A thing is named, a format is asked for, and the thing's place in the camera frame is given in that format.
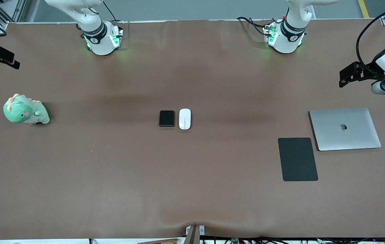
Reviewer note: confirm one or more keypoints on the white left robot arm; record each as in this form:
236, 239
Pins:
285, 37

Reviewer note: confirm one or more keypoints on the brown table cover mat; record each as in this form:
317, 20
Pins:
192, 186

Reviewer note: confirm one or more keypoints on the silver laptop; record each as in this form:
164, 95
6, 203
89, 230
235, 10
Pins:
345, 135

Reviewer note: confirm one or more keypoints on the white computer mouse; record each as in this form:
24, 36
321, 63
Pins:
184, 119

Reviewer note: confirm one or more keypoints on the black mouse pad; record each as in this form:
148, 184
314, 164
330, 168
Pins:
297, 159

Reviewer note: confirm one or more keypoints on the green dinosaur plush toy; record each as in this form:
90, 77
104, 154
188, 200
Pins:
21, 112

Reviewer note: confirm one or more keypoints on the metal stand bracket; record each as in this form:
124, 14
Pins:
195, 234

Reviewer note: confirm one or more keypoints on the black phone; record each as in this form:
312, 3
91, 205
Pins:
167, 118

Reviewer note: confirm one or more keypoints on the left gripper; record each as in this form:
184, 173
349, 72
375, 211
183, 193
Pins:
370, 70

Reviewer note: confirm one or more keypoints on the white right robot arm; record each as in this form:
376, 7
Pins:
97, 37

